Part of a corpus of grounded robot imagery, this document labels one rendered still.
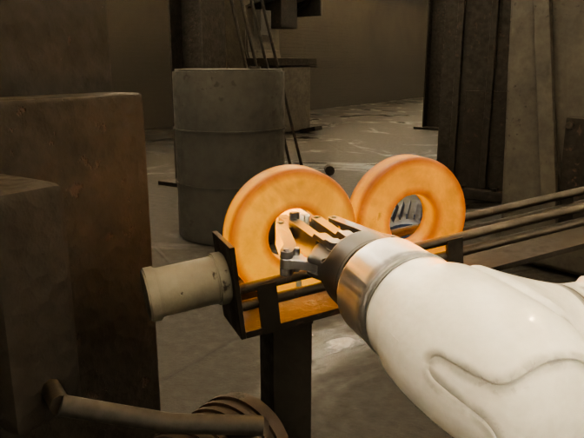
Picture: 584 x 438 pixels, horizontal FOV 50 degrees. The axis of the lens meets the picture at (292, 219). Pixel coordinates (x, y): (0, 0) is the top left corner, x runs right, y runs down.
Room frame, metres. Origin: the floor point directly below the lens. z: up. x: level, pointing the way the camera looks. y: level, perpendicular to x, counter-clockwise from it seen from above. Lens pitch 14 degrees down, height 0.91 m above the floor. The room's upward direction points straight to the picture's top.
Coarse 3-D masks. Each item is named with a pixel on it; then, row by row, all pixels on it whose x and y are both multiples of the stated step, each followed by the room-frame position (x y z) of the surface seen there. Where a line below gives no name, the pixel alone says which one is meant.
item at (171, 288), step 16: (208, 256) 0.66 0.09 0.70; (144, 272) 0.63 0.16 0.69; (160, 272) 0.63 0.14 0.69; (176, 272) 0.63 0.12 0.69; (192, 272) 0.64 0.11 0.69; (208, 272) 0.64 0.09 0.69; (224, 272) 0.64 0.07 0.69; (144, 288) 0.63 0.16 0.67; (160, 288) 0.62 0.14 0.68; (176, 288) 0.62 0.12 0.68; (192, 288) 0.63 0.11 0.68; (208, 288) 0.63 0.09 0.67; (224, 288) 0.64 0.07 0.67; (160, 304) 0.61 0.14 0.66; (176, 304) 0.62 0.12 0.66; (192, 304) 0.63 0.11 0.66; (208, 304) 0.64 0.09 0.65; (224, 304) 0.65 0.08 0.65; (160, 320) 0.63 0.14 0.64
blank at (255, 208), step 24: (288, 168) 0.69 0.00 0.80; (240, 192) 0.68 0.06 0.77; (264, 192) 0.66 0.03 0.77; (288, 192) 0.68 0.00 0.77; (312, 192) 0.69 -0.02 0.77; (336, 192) 0.70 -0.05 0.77; (240, 216) 0.66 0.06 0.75; (264, 216) 0.67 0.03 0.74; (240, 240) 0.66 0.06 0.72; (264, 240) 0.67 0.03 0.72; (240, 264) 0.66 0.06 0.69; (264, 264) 0.67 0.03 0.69; (288, 288) 0.68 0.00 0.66
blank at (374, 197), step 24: (384, 168) 0.73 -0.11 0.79; (408, 168) 0.73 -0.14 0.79; (432, 168) 0.75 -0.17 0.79; (360, 192) 0.73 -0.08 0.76; (384, 192) 0.72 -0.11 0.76; (408, 192) 0.73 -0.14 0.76; (432, 192) 0.75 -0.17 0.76; (456, 192) 0.76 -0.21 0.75; (360, 216) 0.71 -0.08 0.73; (384, 216) 0.72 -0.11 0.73; (432, 216) 0.76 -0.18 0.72; (456, 216) 0.76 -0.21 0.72; (408, 240) 0.76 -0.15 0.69
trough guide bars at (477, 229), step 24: (576, 192) 0.89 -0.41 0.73; (480, 216) 0.83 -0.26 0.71; (528, 216) 0.78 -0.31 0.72; (552, 216) 0.79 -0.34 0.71; (432, 240) 0.73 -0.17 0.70; (456, 240) 0.74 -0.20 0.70; (504, 240) 0.77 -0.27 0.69; (240, 288) 0.64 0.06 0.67; (264, 288) 0.64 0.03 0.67; (312, 288) 0.67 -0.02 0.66; (264, 312) 0.64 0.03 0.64
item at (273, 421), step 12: (216, 396) 0.67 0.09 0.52; (228, 396) 0.65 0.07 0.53; (240, 396) 0.65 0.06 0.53; (252, 396) 0.66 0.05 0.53; (204, 408) 0.63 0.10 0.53; (216, 408) 0.62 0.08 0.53; (228, 408) 0.63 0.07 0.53; (240, 408) 0.62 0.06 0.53; (252, 408) 0.63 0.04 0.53; (264, 408) 0.64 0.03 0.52; (276, 420) 0.63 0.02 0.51; (276, 432) 0.62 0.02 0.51
